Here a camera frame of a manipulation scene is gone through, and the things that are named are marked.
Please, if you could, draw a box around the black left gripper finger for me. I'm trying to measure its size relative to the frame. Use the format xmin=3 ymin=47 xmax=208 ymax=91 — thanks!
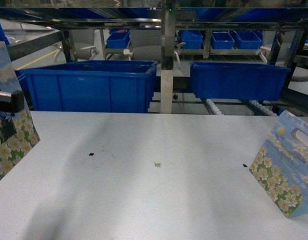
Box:
xmin=0 ymin=90 xmax=25 ymax=113

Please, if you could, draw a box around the small qr marker sticker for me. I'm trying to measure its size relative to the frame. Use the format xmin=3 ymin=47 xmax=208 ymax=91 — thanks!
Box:
xmin=154 ymin=161 xmax=162 ymax=168

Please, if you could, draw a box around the flower gift bag with figures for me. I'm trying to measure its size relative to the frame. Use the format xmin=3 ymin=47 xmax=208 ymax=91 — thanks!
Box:
xmin=0 ymin=41 xmax=40 ymax=181

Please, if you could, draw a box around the steel vertical rack post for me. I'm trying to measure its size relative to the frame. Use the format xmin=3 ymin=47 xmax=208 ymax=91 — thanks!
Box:
xmin=160 ymin=7 xmax=176 ymax=114

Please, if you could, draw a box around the blue crate on roller rack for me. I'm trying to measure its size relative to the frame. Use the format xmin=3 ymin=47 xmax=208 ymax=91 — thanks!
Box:
xmin=190 ymin=61 xmax=291 ymax=101

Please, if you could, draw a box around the large blue crate behind table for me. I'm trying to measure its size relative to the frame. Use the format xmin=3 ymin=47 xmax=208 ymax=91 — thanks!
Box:
xmin=20 ymin=60 xmax=158 ymax=113

